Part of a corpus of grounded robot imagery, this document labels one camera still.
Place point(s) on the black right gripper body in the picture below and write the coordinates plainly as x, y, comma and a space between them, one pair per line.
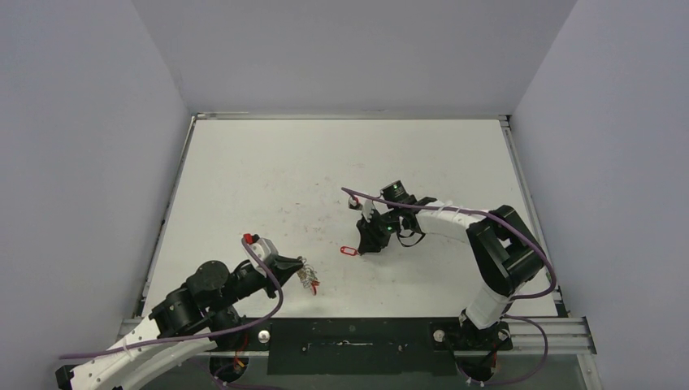
374, 229

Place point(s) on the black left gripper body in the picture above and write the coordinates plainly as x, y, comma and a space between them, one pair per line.
245, 283

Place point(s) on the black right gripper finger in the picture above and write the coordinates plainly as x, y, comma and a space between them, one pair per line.
366, 237
382, 238

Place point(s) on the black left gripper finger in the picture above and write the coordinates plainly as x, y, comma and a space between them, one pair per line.
284, 271
285, 263

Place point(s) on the red key tag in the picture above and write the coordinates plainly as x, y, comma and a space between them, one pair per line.
349, 251

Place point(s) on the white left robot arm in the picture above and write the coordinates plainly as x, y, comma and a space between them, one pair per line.
142, 354

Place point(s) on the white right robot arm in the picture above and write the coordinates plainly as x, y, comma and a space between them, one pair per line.
506, 253

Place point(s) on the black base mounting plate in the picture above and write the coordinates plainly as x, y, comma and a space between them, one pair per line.
363, 346

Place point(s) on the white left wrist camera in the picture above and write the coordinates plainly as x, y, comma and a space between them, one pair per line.
261, 248

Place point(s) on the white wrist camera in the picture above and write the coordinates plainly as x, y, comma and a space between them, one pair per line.
366, 207
261, 248

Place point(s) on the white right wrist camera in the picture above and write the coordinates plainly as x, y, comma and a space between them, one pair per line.
366, 207

